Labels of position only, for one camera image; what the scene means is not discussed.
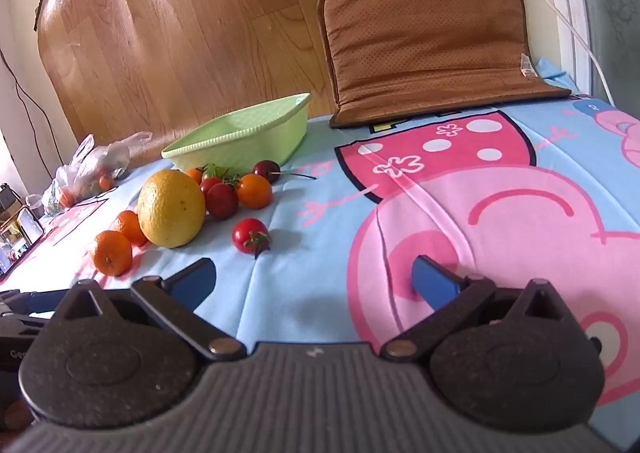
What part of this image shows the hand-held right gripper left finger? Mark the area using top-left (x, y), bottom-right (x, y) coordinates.
top-left (47, 258), bottom-right (247, 362)

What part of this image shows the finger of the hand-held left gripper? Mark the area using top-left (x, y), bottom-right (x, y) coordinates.
top-left (0, 289), bottom-right (68, 321)

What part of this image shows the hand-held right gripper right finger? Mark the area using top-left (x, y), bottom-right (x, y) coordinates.
top-left (381, 255), bottom-right (583, 360)

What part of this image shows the large yellow lemon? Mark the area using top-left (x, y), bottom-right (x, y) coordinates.
top-left (137, 169), bottom-right (207, 249)

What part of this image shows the small orange tangerine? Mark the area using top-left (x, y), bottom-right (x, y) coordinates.
top-left (90, 230), bottom-right (134, 277)
top-left (114, 210), bottom-right (148, 248)

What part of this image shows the dark red cherry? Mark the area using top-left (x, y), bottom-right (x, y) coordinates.
top-left (252, 159), bottom-right (318, 184)

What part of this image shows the light green ribbed bowl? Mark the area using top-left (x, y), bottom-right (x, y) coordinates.
top-left (161, 93), bottom-right (312, 174)

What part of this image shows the smartphone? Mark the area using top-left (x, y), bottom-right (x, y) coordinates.
top-left (0, 205), bottom-right (46, 279)

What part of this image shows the printed blanket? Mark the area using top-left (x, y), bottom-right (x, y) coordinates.
top-left (0, 60), bottom-right (640, 414)

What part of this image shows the clear plastic bag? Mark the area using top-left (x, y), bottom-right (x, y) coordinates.
top-left (42, 131), bottom-right (153, 214)

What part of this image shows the brown seat cushion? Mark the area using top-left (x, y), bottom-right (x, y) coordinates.
top-left (316, 0), bottom-right (572, 128)

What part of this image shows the wood pattern floor sheet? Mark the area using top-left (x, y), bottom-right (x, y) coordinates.
top-left (36, 0), bottom-right (346, 168)

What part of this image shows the thin black cable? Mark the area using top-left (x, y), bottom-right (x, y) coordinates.
top-left (0, 48), bottom-right (68, 174)

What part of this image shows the white power cable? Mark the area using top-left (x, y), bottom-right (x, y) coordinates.
top-left (475, 0), bottom-right (621, 106)

